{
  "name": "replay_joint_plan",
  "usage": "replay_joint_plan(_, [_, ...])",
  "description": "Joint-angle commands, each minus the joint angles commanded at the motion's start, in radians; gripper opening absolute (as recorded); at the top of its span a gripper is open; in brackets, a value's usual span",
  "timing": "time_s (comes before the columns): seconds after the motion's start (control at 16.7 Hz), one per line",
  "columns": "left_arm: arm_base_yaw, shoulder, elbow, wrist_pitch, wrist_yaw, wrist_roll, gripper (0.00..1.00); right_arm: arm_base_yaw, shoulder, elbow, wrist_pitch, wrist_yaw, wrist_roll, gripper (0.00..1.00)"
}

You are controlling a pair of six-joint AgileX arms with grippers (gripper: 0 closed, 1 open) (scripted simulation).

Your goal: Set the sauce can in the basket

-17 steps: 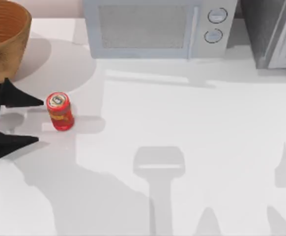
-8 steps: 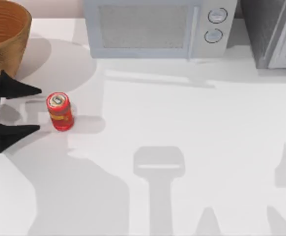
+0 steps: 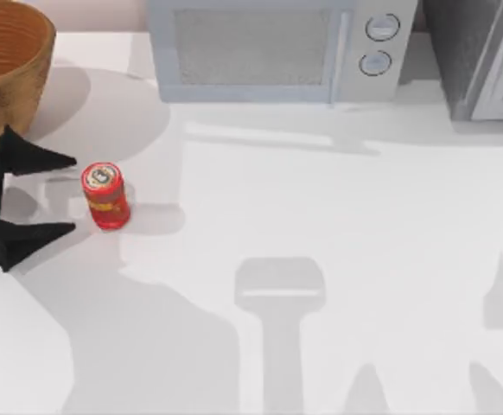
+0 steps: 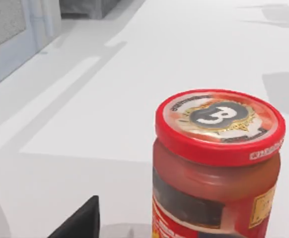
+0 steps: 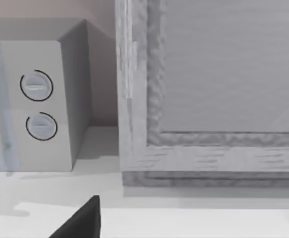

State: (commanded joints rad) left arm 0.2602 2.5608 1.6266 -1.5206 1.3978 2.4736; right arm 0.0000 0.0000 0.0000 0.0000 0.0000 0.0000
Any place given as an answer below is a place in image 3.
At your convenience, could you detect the wooden basket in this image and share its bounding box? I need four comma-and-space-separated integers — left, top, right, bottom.
0, 0, 57, 142

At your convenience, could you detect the red can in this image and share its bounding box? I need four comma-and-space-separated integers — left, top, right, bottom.
80, 161, 131, 232

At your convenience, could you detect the microwave oven door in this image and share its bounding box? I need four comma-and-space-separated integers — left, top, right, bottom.
146, 0, 343, 105

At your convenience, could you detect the pale microwave oven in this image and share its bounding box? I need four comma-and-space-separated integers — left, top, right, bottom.
145, 0, 417, 107

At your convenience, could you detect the round microwave knob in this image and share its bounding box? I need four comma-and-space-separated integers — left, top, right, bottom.
358, 48, 394, 78
364, 12, 402, 43

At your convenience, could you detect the microwave door handle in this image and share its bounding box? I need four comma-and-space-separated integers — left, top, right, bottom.
330, 10, 350, 107

